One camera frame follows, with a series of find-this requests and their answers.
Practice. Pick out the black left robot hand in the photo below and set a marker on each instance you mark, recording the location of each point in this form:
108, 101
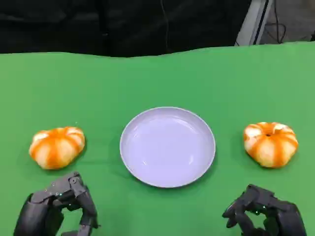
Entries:
37, 214

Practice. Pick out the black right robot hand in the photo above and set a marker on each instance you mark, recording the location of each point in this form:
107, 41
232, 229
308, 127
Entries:
283, 216

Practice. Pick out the orange white toy bread roll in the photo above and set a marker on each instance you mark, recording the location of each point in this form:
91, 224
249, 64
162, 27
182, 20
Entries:
56, 150
270, 147

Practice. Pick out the lilac plate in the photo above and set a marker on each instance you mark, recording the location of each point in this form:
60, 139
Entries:
167, 147

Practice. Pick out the green table cloth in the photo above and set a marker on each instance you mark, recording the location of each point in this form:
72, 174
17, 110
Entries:
157, 78

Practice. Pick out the black backdrop curtain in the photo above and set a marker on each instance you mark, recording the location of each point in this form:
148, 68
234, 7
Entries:
73, 24

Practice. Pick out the grey white frame post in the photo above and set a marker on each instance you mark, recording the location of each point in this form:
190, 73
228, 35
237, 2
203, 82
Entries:
253, 22

